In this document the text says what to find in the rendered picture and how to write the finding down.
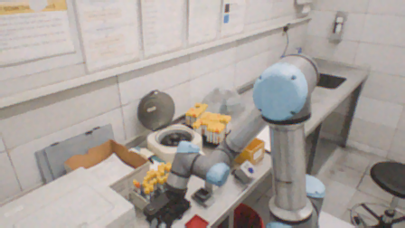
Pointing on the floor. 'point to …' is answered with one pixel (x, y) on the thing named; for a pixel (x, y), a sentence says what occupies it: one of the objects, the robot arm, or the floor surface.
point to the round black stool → (383, 173)
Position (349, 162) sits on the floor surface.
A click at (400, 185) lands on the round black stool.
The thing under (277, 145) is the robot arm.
